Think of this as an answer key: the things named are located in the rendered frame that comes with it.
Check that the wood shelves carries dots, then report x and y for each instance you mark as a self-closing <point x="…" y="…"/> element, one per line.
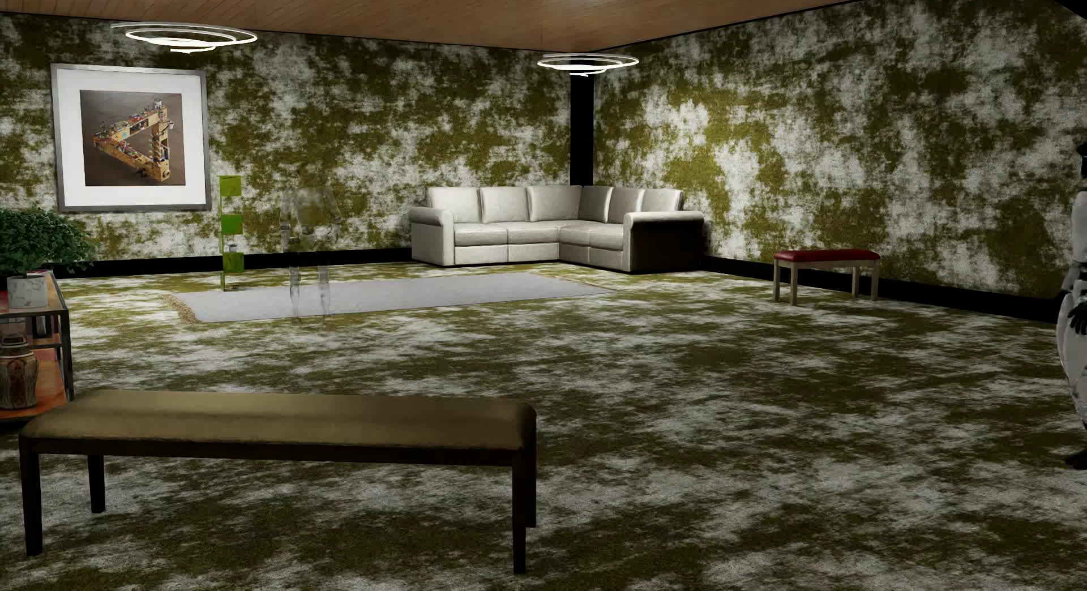
<point x="51" y="353"/>

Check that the white sectional sofa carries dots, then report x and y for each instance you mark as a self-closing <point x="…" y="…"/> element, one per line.
<point x="543" y="230"/>

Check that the grey area rug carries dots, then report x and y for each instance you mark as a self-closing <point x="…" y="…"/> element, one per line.
<point x="382" y="294"/>

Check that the transparent glass mannequin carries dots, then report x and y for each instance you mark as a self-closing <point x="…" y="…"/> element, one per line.
<point x="309" y="226"/>

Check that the red cushioned wooden bench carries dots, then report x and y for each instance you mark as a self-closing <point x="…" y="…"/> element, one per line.
<point x="825" y="259"/>

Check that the long olive upholstered bench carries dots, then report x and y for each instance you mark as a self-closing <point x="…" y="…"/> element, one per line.
<point x="289" y="423"/>

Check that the green panel floor lamp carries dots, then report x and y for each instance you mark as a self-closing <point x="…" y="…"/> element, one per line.
<point x="230" y="226"/>

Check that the potted green plant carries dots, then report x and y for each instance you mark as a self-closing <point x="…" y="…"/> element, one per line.
<point x="32" y="251"/>

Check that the striped ceramic vase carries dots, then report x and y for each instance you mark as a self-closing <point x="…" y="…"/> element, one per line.
<point x="17" y="372"/>

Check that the white humanoid robot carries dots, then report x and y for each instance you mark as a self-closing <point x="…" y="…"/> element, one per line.
<point x="1077" y="336"/>

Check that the framed wall picture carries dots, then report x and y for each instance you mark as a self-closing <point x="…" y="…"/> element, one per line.
<point x="130" y="138"/>

